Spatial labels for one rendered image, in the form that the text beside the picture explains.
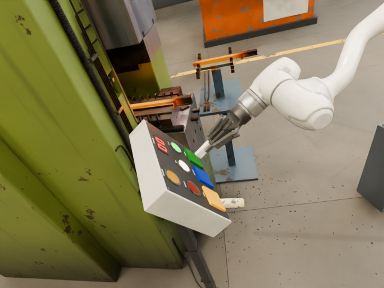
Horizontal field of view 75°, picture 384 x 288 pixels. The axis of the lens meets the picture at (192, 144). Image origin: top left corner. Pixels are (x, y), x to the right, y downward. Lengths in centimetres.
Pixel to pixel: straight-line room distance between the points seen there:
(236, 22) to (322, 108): 409
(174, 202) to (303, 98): 43
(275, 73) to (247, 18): 393
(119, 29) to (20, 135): 54
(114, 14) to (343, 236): 175
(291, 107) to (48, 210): 114
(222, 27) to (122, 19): 380
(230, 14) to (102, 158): 397
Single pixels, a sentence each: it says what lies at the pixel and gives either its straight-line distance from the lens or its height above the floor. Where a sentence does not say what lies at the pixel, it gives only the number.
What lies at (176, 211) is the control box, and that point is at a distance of 67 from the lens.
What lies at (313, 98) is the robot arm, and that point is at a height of 124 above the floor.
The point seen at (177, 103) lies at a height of 99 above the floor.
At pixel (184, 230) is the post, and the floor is 78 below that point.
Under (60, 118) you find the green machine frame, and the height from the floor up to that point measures 126.
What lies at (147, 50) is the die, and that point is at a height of 132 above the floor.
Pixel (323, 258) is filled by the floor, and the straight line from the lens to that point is 183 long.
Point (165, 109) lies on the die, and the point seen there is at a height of 99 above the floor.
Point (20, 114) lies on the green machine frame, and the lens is 106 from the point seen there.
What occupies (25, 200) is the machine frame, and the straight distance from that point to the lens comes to 131.
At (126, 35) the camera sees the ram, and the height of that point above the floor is 140.
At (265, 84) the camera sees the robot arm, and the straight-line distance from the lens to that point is 84.
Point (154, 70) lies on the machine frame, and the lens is 152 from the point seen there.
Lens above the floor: 164
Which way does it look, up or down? 40 degrees down
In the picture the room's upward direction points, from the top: 17 degrees counter-clockwise
